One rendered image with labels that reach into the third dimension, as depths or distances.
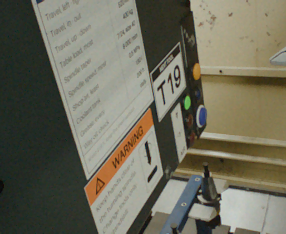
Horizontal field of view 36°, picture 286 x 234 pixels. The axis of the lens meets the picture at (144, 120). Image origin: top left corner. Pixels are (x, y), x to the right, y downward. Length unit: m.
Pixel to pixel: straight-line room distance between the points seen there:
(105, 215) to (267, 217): 1.27
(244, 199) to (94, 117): 1.35
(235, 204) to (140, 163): 1.22
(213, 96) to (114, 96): 1.10
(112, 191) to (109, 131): 0.07
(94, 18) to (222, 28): 1.02
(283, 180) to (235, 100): 0.36
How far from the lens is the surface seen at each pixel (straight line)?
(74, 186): 0.43
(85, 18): 0.42
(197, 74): 0.67
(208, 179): 1.14
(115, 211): 0.50
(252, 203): 1.73
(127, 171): 0.51
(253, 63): 1.45
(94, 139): 0.44
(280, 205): 1.72
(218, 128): 1.62
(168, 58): 0.59
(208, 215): 1.15
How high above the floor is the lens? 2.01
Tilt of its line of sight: 30 degrees down
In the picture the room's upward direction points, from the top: 12 degrees counter-clockwise
